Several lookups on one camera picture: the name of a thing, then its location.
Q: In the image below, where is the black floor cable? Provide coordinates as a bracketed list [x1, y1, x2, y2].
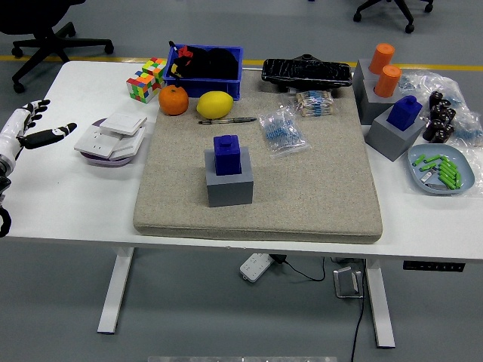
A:
[349, 259, 369, 362]

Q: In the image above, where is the clear bag of blue resistors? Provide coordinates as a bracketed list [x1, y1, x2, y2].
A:
[257, 105, 312, 159]

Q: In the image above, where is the white power strip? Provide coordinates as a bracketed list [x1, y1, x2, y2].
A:
[239, 252, 275, 283]

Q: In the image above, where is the crumpled clear plastic bag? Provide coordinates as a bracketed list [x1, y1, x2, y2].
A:
[395, 69, 467, 114]
[451, 109, 483, 149]

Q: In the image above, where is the black rear-view mirror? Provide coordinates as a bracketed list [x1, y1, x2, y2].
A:
[261, 54, 352, 93]

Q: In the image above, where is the large colourful puzzle cube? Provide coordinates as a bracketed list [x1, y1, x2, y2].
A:
[125, 71, 163, 104]

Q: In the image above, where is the silver metal stand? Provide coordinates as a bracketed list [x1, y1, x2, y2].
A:
[332, 265, 365, 299]

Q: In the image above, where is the grey cube seal holder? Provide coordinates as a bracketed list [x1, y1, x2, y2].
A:
[358, 77, 404, 126]
[204, 146, 254, 208]
[351, 58, 383, 114]
[364, 103, 427, 162]

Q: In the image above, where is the black table control panel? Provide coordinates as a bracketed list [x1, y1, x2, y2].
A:
[402, 260, 466, 272]

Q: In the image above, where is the white wall socket plate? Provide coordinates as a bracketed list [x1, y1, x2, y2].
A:
[73, 124, 124, 159]

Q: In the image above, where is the blue-grey shallow tray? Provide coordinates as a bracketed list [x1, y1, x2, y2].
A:
[406, 144, 475, 196]

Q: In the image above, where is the black plug with cord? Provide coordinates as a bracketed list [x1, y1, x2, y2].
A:
[269, 254, 326, 282]

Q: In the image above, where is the yellow lemon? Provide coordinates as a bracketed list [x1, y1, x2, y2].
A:
[195, 90, 235, 120]

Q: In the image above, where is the orange fruit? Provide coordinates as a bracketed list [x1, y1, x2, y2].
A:
[158, 84, 189, 116]

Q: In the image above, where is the small colourful puzzle cube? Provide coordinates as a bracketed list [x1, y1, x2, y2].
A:
[141, 57, 168, 82]

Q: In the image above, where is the orange cylinder seal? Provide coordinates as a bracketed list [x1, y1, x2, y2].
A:
[373, 64, 403, 99]
[368, 42, 396, 75]

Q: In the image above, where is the blue square seal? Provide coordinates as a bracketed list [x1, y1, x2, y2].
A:
[386, 95, 423, 132]
[213, 134, 242, 176]

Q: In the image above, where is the black office chair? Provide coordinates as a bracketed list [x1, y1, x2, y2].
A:
[352, 0, 435, 34]
[0, 0, 115, 94]

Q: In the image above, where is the white table leg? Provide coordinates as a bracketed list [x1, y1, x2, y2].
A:
[364, 259, 396, 348]
[97, 247, 135, 335]

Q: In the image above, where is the black silver pen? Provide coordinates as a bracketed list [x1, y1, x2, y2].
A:
[198, 116, 258, 125]

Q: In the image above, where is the white wall switch plate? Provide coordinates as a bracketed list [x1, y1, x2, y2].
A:
[99, 112, 148, 137]

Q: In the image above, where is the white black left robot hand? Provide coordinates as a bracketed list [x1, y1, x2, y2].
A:
[0, 99, 78, 169]

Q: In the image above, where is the grey-brown fabric mat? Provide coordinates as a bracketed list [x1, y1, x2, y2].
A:
[132, 69, 383, 244]

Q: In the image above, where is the taped resistor bundle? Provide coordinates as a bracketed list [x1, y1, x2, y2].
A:
[281, 90, 336, 118]

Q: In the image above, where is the blue plastic bin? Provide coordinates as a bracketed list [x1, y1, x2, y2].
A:
[162, 44, 245, 101]

